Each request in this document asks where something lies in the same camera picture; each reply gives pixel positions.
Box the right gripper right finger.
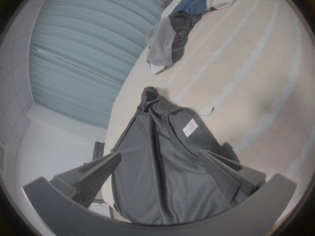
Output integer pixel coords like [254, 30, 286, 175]
[199, 149, 267, 205]

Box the bed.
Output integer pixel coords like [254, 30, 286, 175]
[101, 0, 315, 227]

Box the blue-green curtain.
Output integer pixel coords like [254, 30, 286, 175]
[30, 0, 173, 85]
[28, 49, 123, 130]

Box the black T-shirt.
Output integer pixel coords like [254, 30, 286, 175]
[108, 86, 243, 226]

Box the pile of clothes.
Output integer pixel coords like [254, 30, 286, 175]
[146, 0, 237, 76]

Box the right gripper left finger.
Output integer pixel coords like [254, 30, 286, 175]
[50, 151, 122, 208]

